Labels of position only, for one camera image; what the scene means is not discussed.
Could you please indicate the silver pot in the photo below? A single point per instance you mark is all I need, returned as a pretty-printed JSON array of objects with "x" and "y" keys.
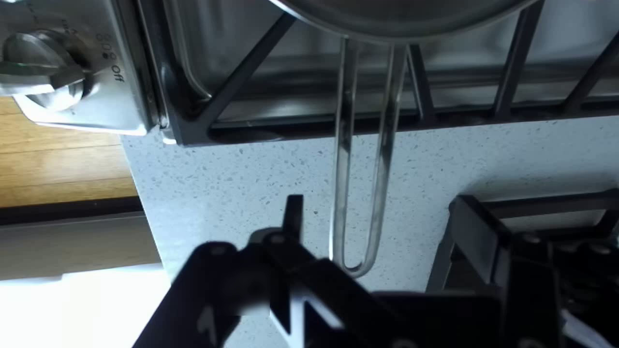
[{"x": 397, "y": 26}]

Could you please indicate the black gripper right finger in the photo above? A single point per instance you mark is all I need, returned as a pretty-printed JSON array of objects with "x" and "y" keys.
[{"x": 527, "y": 273}]

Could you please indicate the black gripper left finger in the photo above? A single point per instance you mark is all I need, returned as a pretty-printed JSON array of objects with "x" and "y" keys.
[{"x": 312, "y": 300}]

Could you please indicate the stainless steel gas stove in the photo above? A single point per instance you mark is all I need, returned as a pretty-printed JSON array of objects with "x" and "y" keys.
[{"x": 203, "y": 72}]

